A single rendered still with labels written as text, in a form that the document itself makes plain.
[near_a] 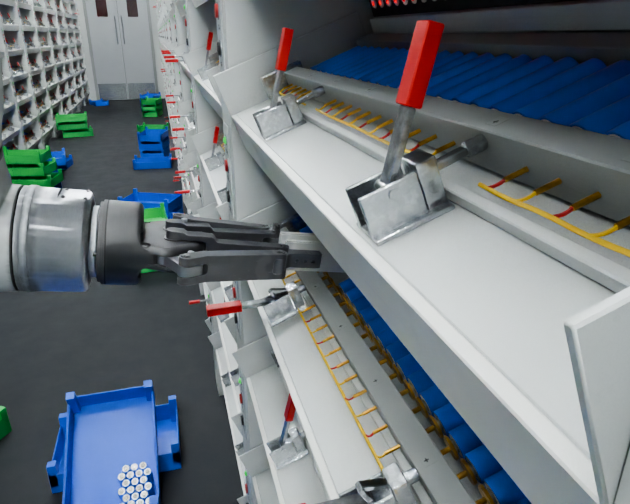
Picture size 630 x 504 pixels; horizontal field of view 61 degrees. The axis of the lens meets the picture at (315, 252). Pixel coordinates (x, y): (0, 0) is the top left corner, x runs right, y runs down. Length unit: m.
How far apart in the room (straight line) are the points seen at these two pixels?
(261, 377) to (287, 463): 0.18
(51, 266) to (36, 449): 1.23
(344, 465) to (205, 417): 1.25
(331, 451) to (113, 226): 0.25
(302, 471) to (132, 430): 0.87
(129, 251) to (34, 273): 0.07
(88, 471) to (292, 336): 0.99
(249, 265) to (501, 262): 0.30
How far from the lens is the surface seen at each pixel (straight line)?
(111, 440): 1.48
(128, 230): 0.47
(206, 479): 1.45
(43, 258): 0.47
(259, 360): 0.81
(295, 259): 0.50
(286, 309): 0.56
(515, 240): 0.22
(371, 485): 0.34
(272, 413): 0.74
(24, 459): 1.66
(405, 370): 0.42
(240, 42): 0.68
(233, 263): 0.47
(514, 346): 0.17
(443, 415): 0.37
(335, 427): 0.42
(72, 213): 0.47
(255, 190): 0.70
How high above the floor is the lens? 1.01
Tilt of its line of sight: 22 degrees down
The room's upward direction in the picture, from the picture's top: straight up
